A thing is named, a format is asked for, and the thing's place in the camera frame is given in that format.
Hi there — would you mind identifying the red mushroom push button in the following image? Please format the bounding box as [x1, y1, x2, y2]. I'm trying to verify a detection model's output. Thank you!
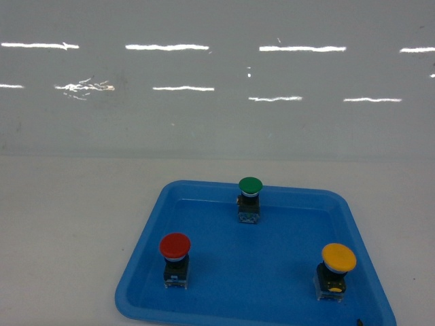
[159, 232, 191, 289]

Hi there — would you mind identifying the yellow mushroom push button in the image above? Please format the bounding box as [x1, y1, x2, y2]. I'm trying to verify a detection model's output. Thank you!
[313, 243, 357, 302]

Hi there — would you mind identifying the green mushroom push button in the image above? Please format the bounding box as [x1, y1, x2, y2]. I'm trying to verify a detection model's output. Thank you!
[237, 177, 263, 224]

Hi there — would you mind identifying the white board panel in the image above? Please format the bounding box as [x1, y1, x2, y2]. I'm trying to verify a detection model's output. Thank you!
[1, 1, 434, 161]

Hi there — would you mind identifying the blue plastic tray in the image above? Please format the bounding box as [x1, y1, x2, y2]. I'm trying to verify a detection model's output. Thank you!
[115, 181, 396, 325]

